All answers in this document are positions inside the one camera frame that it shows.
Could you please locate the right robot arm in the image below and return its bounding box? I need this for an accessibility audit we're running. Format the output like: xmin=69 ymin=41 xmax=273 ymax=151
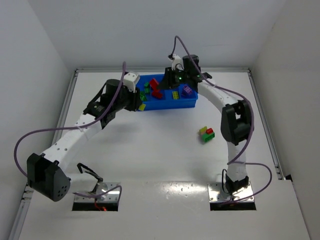
xmin=158 ymin=53 xmax=254 ymax=194

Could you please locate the small lime lego brick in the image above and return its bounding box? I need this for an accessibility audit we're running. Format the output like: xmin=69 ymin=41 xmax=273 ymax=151
xmin=138 ymin=103 xmax=146 ymax=111

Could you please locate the purple butterfly lego brick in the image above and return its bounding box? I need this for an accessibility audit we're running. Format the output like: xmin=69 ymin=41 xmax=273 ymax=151
xmin=181 ymin=84 xmax=194 ymax=98

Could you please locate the red curved lego brick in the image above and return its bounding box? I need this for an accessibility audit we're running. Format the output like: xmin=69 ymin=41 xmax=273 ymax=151
xmin=151 ymin=91 xmax=163 ymax=100

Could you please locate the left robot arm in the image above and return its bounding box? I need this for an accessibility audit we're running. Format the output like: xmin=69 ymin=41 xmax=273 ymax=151
xmin=27 ymin=72 xmax=142 ymax=202

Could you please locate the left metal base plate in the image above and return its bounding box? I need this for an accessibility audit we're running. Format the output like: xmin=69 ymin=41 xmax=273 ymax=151
xmin=73 ymin=182 xmax=122 ymax=204

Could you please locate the blue plastic sorting bin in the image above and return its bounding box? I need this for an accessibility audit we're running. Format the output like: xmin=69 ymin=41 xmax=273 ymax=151
xmin=136 ymin=73 xmax=198 ymax=111

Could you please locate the lime two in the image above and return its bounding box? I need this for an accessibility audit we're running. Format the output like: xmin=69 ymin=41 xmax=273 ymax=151
xmin=172 ymin=91 xmax=180 ymax=100

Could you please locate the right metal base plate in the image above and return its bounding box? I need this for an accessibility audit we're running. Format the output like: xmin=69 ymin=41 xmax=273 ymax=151
xmin=207 ymin=182 xmax=255 ymax=203

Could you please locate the green two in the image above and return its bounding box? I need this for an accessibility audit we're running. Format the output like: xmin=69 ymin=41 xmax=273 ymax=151
xmin=139 ymin=91 xmax=148 ymax=102

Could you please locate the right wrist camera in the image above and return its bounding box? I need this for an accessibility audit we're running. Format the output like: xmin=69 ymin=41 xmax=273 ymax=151
xmin=168 ymin=53 xmax=181 ymax=70

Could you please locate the small stacked lego block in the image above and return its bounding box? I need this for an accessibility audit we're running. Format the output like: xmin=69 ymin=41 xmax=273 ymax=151
xmin=198 ymin=126 xmax=215 ymax=143

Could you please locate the metal base plate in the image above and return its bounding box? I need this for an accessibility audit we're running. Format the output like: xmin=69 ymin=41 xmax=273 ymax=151
xmin=207 ymin=182 xmax=255 ymax=203
xmin=73 ymin=182 xmax=122 ymax=204

